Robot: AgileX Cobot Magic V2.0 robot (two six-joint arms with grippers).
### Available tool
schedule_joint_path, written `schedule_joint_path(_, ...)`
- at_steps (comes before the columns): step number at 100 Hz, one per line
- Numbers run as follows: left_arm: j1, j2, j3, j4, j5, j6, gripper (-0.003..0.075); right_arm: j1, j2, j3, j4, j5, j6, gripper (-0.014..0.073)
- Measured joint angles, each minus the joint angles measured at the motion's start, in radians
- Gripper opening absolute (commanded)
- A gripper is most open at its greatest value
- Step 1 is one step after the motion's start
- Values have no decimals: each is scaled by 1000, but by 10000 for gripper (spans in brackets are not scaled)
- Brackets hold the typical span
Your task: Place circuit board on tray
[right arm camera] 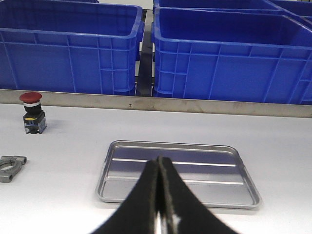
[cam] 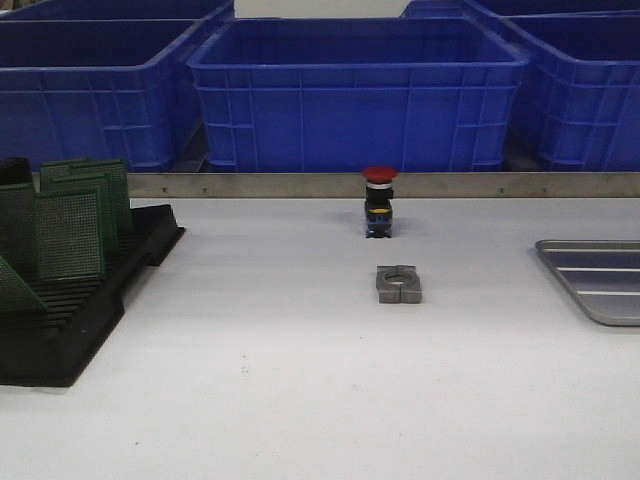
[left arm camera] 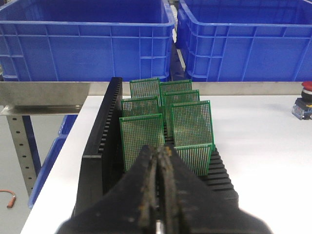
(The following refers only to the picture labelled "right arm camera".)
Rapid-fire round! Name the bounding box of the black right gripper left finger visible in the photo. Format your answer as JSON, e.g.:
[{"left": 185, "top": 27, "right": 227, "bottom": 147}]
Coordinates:
[{"left": 93, "top": 160, "right": 158, "bottom": 234}]

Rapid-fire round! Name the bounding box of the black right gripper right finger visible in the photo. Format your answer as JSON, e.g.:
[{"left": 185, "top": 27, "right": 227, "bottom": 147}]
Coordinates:
[{"left": 157, "top": 157, "right": 237, "bottom": 234}]

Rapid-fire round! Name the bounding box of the silver metal tray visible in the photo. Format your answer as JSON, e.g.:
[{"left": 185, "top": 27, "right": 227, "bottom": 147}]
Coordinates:
[{"left": 94, "top": 140, "right": 263, "bottom": 210}]

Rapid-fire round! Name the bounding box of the grey metal clamp block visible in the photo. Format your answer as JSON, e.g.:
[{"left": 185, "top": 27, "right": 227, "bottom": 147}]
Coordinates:
[{"left": 0, "top": 156, "right": 27, "bottom": 183}]

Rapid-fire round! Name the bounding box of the red emergency stop button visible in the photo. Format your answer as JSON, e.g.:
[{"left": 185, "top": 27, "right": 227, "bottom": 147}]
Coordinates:
[{"left": 19, "top": 92, "right": 47, "bottom": 134}]

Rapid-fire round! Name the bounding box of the blue plastic crate centre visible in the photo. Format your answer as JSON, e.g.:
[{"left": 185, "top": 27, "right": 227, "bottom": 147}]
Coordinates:
[{"left": 0, "top": 0, "right": 144, "bottom": 95}]

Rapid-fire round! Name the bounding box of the blue plastic crate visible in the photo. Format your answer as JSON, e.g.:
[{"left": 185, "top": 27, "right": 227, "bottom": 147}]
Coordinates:
[
  {"left": 153, "top": 0, "right": 312, "bottom": 18},
  {"left": 0, "top": 0, "right": 144, "bottom": 95},
  {"left": 152, "top": 8, "right": 312, "bottom": 105}
]

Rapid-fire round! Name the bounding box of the blue plastic crate far right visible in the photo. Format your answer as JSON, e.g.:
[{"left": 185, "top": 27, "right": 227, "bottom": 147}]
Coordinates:
[{"left": 153, "top": 0, "right": 312, "bottom": 18}]

